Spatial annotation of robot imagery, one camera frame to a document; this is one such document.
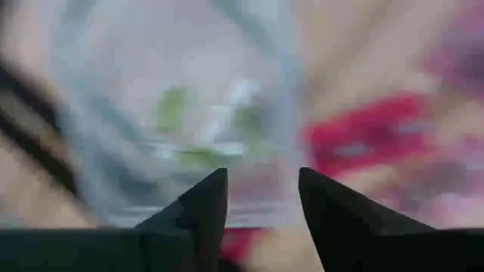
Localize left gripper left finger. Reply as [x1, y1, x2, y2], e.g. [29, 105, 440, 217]
[131, 167, 229, 272]

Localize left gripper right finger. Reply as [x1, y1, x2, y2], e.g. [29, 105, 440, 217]
[297, 165, 435, 272]

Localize red candy pack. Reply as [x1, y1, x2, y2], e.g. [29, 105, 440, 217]
[302, 93, 432, 178]
[220, 227, 268, 265]

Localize purple candy pack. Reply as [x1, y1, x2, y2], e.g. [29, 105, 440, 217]
[377, 143, 484, 230]
[423, 7, 484, 97]

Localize clear plastic container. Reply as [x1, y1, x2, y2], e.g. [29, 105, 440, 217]
[48, 0, 303, 230]

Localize black table frame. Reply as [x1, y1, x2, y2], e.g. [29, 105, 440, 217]
[0, 62, 79, 199]

